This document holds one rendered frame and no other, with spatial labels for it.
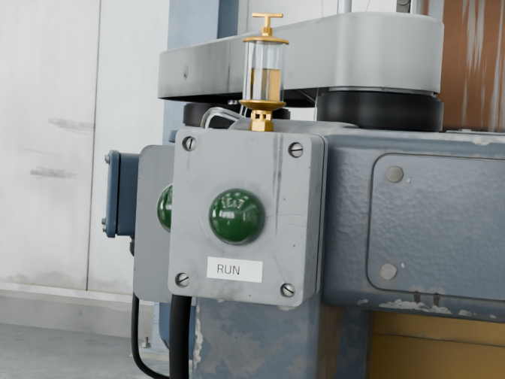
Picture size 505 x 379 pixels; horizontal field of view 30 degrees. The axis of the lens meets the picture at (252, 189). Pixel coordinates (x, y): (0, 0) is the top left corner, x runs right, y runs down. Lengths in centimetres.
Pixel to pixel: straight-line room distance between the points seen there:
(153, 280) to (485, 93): 40
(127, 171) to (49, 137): 542
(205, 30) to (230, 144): 507
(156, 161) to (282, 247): 50
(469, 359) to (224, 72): 33
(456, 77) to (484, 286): 52
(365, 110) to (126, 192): 41
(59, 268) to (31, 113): 105
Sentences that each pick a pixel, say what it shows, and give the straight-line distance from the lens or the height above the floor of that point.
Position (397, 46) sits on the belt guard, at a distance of 65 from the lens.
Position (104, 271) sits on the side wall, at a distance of 630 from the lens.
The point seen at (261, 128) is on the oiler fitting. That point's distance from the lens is 57.
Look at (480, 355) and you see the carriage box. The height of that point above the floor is 115.
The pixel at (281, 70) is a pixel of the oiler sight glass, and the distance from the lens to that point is 57.
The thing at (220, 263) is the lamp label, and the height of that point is 126.
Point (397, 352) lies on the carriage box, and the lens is 84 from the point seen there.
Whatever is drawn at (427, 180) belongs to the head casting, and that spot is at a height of 131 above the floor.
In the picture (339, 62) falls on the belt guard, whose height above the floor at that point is 138.
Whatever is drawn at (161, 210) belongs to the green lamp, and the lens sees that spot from 52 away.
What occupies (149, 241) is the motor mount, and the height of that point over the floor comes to 121.
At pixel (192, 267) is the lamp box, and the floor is 126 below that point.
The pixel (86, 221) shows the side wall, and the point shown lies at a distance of 631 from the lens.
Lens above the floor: 133
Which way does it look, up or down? 3 degrees down
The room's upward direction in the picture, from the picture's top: 3 degrees clockwise
